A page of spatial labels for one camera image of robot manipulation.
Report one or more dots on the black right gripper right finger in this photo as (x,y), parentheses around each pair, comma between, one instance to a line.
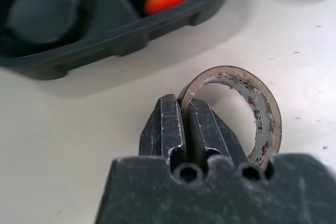
(210,132)

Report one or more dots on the dark plastic tool tray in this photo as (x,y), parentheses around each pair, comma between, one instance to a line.
(78,16)

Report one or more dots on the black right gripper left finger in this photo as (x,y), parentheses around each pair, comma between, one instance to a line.
(162,127)

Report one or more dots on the black electrical tape roll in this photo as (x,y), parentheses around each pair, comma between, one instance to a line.
(262,119)

